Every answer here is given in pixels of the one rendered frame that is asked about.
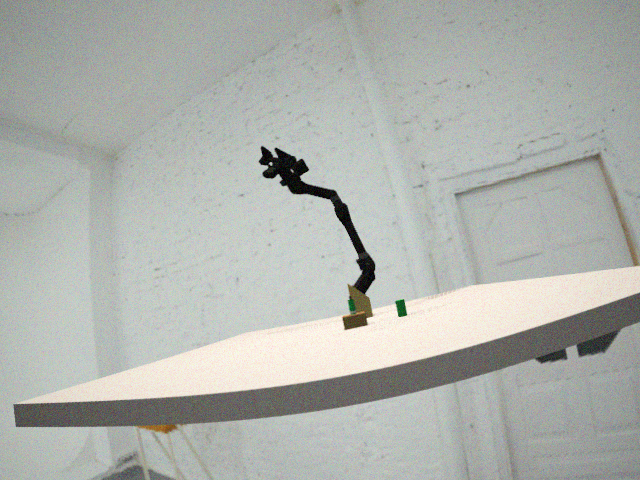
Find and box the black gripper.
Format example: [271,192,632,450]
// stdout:
[259,146,297,176]

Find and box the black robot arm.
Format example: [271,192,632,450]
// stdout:
[262,158,375,295]

